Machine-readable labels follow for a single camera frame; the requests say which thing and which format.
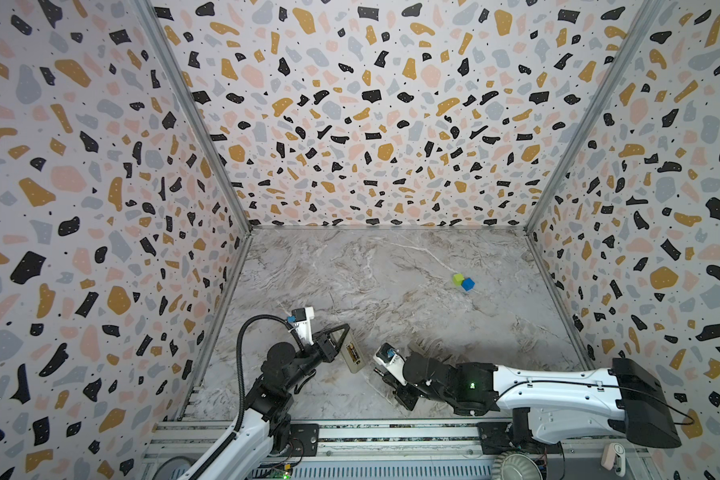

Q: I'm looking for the blue cube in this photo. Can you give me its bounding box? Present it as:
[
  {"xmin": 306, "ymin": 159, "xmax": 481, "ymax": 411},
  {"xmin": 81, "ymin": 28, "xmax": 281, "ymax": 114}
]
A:
[{"xmin": 460, "ymin": 278, "xmax": 475, "ymax": 291}]

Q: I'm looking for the aluminium corner post left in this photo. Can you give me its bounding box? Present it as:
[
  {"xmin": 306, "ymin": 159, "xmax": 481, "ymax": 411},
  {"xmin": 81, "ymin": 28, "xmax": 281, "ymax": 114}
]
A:
[{"xmin": 133, "ymin": 0, "xmax": 252, "ymax": 238}]

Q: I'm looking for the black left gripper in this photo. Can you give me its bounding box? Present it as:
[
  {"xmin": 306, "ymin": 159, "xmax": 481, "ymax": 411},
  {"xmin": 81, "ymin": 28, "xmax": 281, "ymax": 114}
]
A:
[{"xmin": 281, "ymin": 324, "xmax": 347, "ymax": 395}]

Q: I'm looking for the white clip device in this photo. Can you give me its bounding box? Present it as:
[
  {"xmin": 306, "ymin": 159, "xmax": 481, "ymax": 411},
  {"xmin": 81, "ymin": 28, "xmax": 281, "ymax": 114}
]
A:
[{"xmin": 600, "ymin": 442, "xmax": 626, "ymax": 478}]

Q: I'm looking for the grey ribbed fan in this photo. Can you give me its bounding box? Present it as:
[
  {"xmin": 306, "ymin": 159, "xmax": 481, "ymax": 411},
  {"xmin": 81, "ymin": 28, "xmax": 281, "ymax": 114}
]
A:
[{"xmin": 491, "ymin": 451, "xmax": 543, "ymax": 480}]

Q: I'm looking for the white remote control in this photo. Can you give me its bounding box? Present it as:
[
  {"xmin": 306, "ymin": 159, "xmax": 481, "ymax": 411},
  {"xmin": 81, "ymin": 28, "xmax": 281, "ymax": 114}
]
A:
[{"xmin": 341, "ymin": 336, "xmax": 367, "ymax": 374}]

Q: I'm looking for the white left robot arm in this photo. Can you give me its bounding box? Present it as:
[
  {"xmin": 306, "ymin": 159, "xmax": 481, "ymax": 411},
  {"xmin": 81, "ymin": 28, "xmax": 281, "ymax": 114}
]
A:
[{"xmin": 182, "ymin": 315, "xmax": 350, "ymax": 479}]

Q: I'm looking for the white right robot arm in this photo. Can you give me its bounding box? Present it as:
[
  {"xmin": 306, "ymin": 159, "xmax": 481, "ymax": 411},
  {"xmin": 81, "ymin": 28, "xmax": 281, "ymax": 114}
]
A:
[{"xmin": 374, "ymin": 345, "xmax": 681, "ymax": 449}]

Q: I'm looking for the aluminium corner post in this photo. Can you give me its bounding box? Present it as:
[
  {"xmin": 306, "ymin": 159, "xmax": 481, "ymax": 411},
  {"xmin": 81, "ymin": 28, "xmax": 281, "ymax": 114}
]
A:
[
  {"xmin": 133, "ymin": 0, "xmax": 252, "ymax": 238},
  {"xmin": 524, "ymin": 0, "xmax": 661, "ymax": 238}
]

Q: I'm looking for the aluminium corner post right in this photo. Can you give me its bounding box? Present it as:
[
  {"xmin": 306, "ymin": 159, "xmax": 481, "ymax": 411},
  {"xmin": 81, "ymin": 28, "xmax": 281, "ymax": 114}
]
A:
[{"xmin": 524, "ymin": 0, "xmax": 661, "ymax": 238}]

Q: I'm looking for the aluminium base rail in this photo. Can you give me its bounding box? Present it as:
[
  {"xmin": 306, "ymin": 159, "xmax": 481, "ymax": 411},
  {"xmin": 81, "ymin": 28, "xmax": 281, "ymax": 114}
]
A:
[{"xmin": 140, "ymin": 418, "xmax": 655, "ymax": 480}]

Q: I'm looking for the black corrugated cable conduit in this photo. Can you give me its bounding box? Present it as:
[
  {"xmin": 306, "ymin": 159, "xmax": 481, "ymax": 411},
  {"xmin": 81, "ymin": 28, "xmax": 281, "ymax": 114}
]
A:
[{"xmin": 203, "ymin": 314, "xmax": 304, "ymax": 480}]

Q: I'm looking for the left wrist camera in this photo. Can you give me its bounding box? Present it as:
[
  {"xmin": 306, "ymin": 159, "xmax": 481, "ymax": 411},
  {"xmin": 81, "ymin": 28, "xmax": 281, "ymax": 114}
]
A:
[{"xmin": 287, "ymin": 307, "xmax": 315, "ymax": 348}]

